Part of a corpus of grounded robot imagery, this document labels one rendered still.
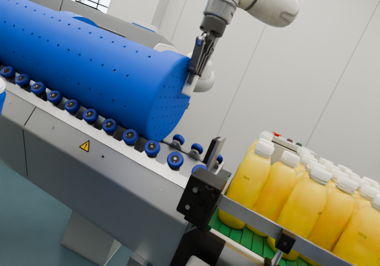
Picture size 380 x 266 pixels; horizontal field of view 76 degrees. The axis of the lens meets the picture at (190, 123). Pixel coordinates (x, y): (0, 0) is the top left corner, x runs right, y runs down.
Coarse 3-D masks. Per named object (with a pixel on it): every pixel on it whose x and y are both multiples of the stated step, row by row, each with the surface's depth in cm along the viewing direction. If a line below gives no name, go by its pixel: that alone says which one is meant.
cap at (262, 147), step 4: (260, 144) 54; (264, 144) 54; (268, 144) 56; (256, 148) 55; (260, 148) 54; (264, 148) 53; (268, 148) 53; (272, 148) 53; (264, 152) 53; (268, 152) 53; (272, 152) 54
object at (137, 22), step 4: (136, 20) 240; (140, 20) 240; (136, 24) 240; (140, 24) 240; (144, 24) 240; (148, 24) 240; (144, 28) 241; (148, 28) 240; (152, 28) 240; (156, 28) 242; (156, 32) 248
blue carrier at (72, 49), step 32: (0, 0) 81; (0, 32) 78; (32, 32) 74; (64, 32) 72; (96, 32) 72; (32, 64) 76; (64, 64) 70; (96, 64) 67; (128, 64) 65; (160, 64) 64; (64, 96) 80; (96, 96) 69; (128, 96) 64; (160, 96) 65; (128, 128) 72; (160, 128) 74
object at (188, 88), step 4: (188, 76) 75; (196, 76) 74; (184, 84) 75; (188, 84) 75; (192, 84) 74; (184, 88) 75; (188, 88) 75; (192, 88) 75; (184, 92) 75; (188, 92) 75
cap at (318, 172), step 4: (312, 168) 52; (316, 168) 51; (320, 168) 52; (312, 172) 52; (316, 172) 51; (320, 172) 50; (324, 172) 50; (328, 172) 51; (316, 176) 50; (320, 176) 50; (324, 176) 50; (328, 176) 50; (324, 180) 50; (328, 180) 50
